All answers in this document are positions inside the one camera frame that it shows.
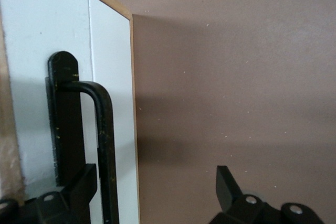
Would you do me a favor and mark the black metal drawer handle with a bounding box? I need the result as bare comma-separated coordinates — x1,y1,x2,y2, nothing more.
46,50,120,224

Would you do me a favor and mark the brown table cover sheet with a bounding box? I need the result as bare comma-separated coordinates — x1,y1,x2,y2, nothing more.
83,0,336,224

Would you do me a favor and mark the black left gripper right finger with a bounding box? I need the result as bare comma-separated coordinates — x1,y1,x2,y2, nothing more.
209,165,283,224

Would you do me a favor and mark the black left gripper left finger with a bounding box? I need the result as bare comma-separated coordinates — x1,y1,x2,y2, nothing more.
25,163,98,224

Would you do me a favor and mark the wooden drawer with white front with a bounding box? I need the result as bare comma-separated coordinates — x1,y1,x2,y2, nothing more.
0,0,92,204

